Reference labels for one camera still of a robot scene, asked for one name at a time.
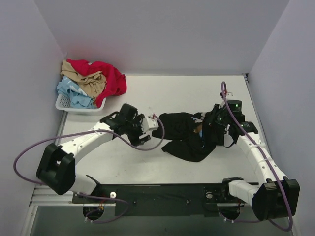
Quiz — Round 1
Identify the red t shirt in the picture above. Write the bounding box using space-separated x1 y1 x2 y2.
66 59 127 108

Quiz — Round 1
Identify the light blue t shirt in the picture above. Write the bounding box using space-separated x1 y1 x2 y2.
56 75 96 109

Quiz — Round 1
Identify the black t shirt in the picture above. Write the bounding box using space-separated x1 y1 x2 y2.
152 108 225 162

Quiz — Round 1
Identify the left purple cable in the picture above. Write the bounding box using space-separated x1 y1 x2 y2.
13 113 166 224

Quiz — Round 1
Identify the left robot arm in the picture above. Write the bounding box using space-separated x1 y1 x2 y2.
36 104 158 203

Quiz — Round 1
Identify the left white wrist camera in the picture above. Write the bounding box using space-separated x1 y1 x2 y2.
141 115 159 133

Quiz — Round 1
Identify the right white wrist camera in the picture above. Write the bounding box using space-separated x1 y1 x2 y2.
220 92 234 100

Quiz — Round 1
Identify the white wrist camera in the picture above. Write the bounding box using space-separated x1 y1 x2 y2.
220 92 234 100
141 115 159 133

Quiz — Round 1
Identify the tan t shirt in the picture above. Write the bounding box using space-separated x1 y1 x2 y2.
61 60 107 100

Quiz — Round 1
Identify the aluminium frame rail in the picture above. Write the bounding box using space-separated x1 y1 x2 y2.
29 184 295 207

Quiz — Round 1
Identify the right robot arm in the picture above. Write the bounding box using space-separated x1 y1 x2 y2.
203 100 300 221

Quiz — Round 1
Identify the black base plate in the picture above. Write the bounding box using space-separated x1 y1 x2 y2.
72 183 246 218

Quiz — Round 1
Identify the white plastic basket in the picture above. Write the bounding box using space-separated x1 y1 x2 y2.
55 94 106 116

